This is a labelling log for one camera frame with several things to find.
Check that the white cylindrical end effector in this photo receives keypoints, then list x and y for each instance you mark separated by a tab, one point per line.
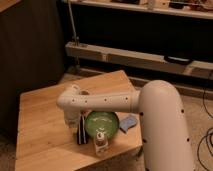
72	119

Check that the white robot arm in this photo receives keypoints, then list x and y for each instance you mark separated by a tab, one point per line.
166	140

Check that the green glass bowl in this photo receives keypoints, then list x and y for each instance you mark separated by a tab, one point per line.
105	122

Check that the small white bottle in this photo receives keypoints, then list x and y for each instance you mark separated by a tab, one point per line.
101	144

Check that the blue cloth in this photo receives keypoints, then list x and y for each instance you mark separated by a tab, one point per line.
128	122

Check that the metal pole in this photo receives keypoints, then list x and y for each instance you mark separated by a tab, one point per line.
73	23

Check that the wooden beam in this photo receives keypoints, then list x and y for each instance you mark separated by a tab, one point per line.
137	59

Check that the upper wooden shelf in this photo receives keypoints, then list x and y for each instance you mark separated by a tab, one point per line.
142	8

